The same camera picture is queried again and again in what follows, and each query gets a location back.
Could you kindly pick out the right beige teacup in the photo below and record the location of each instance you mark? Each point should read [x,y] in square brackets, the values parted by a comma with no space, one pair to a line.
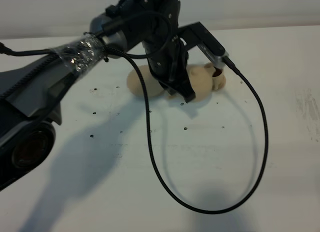
[220,80]

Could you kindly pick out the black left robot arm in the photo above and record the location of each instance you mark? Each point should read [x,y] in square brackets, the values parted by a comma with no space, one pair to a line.
[30,96]

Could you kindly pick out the beige ceramic teapot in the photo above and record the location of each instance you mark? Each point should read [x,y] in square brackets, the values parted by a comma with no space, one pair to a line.
[203,79]

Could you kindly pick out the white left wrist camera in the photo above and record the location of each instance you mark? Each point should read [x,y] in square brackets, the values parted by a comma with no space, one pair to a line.
[197,35]

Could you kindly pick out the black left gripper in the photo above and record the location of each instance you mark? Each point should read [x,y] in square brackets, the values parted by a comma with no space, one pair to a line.
[169,66]

